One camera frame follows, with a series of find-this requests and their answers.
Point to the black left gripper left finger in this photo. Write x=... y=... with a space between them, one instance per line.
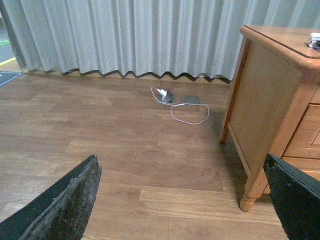
x=62 y=211

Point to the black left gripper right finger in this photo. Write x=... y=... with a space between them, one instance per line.
x=295 y=197

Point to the white charger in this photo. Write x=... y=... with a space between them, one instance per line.
x=313 y=40

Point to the wooden drawer front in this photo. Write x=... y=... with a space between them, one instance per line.
x=305 y=142

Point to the wooden nightstand cabinet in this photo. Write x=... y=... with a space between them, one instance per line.
x=276 y=77

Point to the closed metal floor plate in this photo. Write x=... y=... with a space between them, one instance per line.
x=191 y=100

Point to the open metal floor socket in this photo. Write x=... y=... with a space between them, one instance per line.
x=170 y=98

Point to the grey pleated curtain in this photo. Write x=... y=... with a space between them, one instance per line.
x=143 y=36

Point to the white wall charger plug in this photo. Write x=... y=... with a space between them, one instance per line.
x=162 y=92

